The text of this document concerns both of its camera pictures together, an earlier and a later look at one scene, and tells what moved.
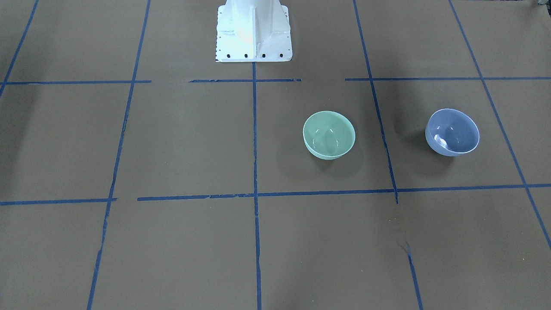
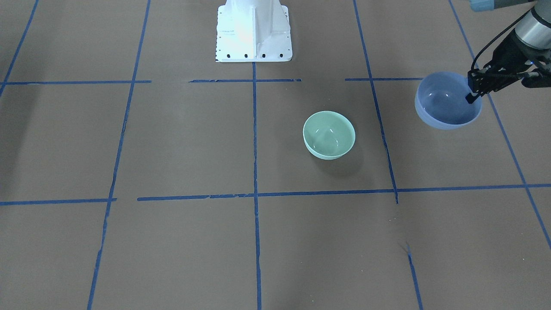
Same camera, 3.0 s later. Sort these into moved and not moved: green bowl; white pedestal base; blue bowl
Moved: blue bowl
Not moved: white pedestal base; green bowl
